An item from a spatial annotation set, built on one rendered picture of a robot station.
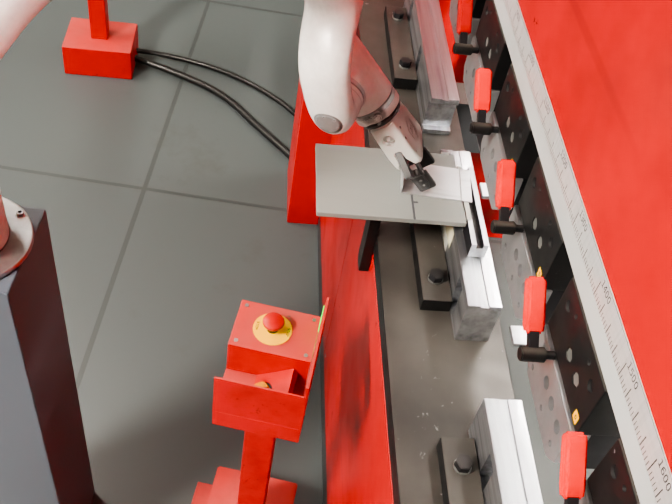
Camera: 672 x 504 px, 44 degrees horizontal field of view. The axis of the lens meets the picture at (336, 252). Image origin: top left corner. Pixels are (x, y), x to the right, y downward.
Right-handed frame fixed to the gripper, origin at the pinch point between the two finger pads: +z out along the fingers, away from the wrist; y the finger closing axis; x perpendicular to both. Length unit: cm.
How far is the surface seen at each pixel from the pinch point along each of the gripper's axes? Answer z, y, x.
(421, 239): 10.4, -5.7, 6.2
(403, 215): -0.3, -9.7, 4.1
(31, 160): 6, 97, 150
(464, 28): -18.7, 6.0, -17.8
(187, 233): 43, 72, 107
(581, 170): -25, -42, -32
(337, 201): -7.9, -8.4, 12.9
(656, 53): -38, -45, -44
